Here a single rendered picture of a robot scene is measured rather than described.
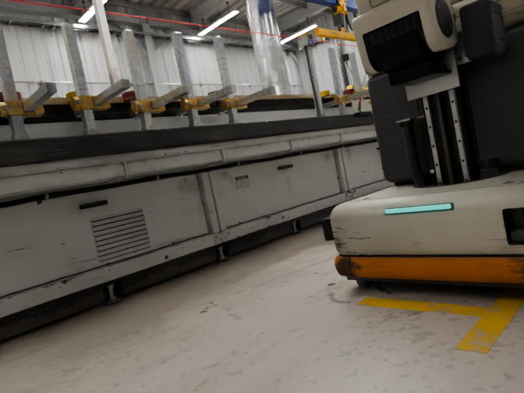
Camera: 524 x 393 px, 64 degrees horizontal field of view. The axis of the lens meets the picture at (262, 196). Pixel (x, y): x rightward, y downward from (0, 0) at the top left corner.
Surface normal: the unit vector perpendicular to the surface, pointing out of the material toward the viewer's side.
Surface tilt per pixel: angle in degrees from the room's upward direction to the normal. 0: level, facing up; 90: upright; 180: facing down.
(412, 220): 90
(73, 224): 90
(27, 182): 90
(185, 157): 90
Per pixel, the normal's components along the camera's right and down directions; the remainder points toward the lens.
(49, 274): 0.69, -0.10
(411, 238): -0.70, 0.18
